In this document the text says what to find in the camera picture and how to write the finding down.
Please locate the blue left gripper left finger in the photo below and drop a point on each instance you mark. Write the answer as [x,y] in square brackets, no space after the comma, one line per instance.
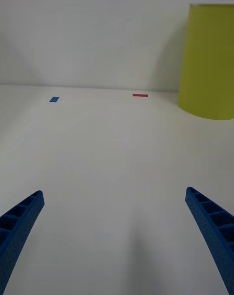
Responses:
[19,224]

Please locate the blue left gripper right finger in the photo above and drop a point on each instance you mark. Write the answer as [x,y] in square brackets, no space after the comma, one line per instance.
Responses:
[212,222]

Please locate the yellow-green waste bin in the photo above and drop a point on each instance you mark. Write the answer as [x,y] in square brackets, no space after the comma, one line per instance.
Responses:
[209,63]

